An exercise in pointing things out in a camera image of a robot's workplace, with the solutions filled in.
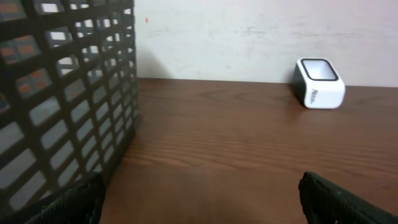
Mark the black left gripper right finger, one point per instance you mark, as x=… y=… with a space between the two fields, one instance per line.
x=325 y=202

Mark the dark grey plastic basket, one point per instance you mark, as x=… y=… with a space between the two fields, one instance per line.
x=69 y=98

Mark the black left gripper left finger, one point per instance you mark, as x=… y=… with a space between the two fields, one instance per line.
x=80 y=203

